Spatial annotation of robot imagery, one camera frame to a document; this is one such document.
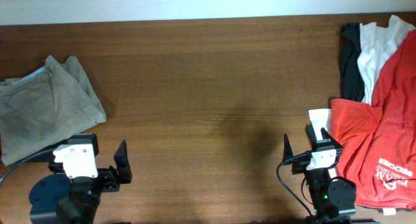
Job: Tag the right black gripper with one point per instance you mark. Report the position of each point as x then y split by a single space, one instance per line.
337 147

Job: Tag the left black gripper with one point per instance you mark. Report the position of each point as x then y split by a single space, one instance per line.
114 180

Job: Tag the khaki green shorts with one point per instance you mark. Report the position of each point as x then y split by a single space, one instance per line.
50 105

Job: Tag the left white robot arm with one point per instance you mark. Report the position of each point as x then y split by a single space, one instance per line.
72 193

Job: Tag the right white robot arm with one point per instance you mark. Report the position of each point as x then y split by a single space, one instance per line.
333 198

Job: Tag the red printed t-shirt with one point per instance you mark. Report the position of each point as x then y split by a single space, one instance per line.
378 139

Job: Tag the black garment in pile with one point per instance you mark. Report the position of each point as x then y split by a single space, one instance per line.
352 85

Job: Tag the white garment in pile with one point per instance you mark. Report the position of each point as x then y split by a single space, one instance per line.
378 44

